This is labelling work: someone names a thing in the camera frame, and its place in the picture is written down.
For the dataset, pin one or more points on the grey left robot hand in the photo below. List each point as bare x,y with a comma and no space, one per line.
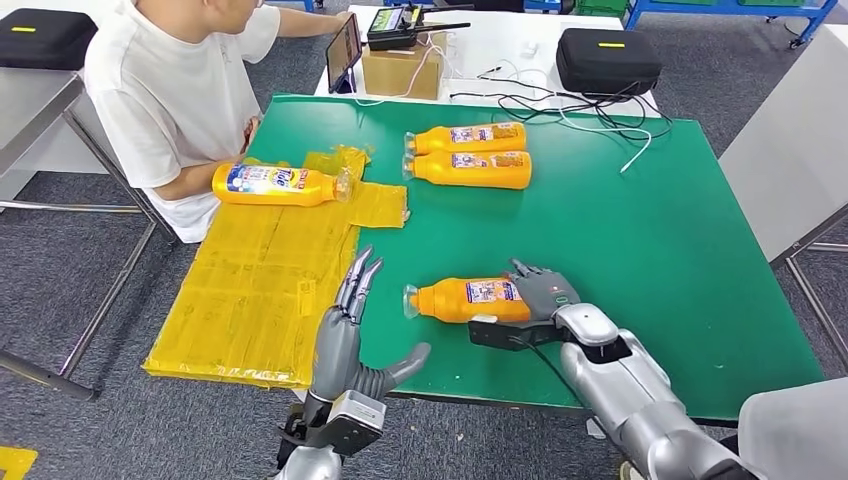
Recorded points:
338,358

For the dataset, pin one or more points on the person's left hand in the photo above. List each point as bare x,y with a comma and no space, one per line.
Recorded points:
344,15

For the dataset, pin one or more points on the person's right hand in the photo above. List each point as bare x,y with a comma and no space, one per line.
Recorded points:
251,136

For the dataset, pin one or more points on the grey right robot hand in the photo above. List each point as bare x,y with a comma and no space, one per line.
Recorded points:
546,291

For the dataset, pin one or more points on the orange Tide detergent bottle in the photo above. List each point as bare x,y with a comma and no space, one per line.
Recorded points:
444,301
278,185
450,175
430,140

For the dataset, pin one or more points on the black tablet on stand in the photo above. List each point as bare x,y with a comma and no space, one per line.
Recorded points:
343,53

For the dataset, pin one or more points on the black remote controller with antenna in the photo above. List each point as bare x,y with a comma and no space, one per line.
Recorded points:
391,23

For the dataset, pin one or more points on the brown cardboard box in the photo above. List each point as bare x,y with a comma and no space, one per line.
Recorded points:
397,73

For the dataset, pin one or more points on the person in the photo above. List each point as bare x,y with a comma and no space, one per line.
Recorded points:
795,437
172,99

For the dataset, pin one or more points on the yellow taped plastic sheet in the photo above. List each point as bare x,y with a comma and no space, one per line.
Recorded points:
265,278

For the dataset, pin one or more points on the white table leg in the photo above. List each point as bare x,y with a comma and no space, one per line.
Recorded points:
595,428

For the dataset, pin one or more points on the white table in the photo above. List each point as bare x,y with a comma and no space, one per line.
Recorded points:
503,40

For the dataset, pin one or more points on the small white adapter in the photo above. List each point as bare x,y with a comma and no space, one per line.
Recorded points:
528,48

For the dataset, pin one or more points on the grey metal table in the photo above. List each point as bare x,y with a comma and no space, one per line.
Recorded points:
26,112

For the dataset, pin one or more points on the black case with yellow label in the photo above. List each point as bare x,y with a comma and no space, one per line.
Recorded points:
606,66
43,40

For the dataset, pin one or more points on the green plastic crate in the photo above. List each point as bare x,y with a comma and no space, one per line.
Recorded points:
599,6

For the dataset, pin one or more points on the blue metal rack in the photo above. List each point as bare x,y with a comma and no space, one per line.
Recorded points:
632,13

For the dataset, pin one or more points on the yellow floor sticker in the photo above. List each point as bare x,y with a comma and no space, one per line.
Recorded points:
16,464

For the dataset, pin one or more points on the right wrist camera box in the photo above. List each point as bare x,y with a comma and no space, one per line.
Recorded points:
503,334

